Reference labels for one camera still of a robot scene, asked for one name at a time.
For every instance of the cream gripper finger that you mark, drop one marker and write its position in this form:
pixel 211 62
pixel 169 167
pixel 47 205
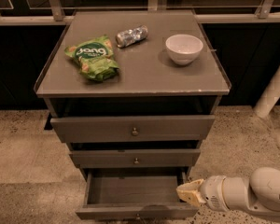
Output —
pixel 190 193

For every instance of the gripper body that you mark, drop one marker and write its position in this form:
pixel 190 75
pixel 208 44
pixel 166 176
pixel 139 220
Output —
pixel 213 190

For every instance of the grey bottom drawer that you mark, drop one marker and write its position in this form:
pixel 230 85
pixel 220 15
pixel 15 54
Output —
pixel 134 193

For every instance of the grey drawer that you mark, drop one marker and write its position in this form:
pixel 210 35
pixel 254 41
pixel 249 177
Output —
pixel 132 129
pixel 135 158
pixel 134 193

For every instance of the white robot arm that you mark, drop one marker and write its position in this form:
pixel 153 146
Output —
pixel 258 195

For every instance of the grey middle drawer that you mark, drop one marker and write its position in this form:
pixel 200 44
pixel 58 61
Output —
pixel 135 158

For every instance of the grey top drawer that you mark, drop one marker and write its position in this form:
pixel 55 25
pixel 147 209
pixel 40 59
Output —
pixel 132 129

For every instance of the grey drawer cabinet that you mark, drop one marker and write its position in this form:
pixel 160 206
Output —
pixel 148 83

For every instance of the white diagonal pole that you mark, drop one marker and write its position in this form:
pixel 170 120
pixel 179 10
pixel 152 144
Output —
pixel 269 97

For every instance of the white bowl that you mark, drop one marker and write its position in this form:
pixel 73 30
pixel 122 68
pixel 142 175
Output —
pixel 183 49

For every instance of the green snack bag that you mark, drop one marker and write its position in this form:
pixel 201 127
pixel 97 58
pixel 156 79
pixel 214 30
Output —
pixel 95 58

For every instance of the silver crushed can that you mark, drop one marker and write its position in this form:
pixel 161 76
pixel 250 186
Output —
pixel 128 37

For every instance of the metal railing frame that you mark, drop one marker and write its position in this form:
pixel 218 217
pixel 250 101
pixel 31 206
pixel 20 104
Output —
pixel 52 12

